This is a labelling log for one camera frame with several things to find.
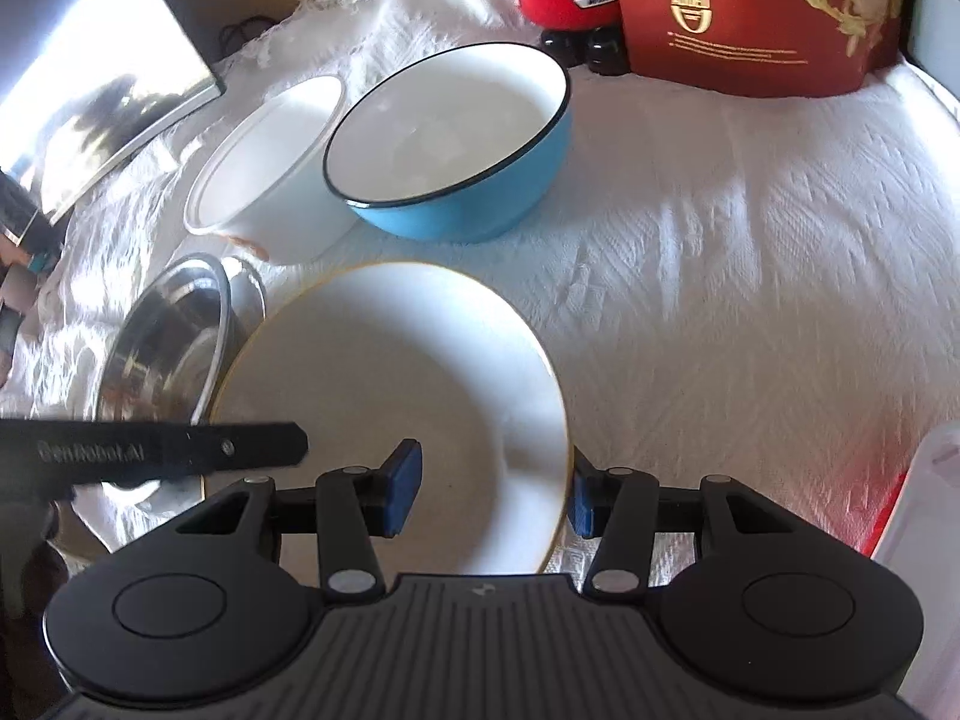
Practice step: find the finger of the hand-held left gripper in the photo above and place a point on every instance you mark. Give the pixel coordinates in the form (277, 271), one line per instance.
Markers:
(255, 448)

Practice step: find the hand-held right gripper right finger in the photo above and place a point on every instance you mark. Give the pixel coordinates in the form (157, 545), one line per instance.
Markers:
(581, 510)

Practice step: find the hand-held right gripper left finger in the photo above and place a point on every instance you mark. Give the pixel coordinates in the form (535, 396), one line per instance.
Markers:
(405, 487)

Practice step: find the white plate with gold rim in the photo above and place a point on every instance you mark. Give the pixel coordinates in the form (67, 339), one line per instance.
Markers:
(420, 390)

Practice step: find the stainless steel bowl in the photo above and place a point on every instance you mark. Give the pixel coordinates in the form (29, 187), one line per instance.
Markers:
(165, 345)

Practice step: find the white bowl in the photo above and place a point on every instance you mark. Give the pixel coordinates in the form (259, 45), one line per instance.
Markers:
(277, 180)

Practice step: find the blue bowl with black rim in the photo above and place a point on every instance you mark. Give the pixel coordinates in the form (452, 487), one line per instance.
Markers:
(480, 187)

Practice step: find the white plastic container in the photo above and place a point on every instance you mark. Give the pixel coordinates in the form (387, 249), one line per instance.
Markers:
(926, 510)

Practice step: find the dark object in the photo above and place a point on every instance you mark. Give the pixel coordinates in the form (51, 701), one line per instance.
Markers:
(22, 225)

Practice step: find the laptop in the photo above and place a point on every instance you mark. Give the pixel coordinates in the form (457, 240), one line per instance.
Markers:
(97, 75)

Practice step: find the red gift box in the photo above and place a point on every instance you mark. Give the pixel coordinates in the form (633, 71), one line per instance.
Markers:
(750, 22)

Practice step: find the grey furniture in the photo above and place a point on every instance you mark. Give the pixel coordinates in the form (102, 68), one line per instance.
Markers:
(937, 0)

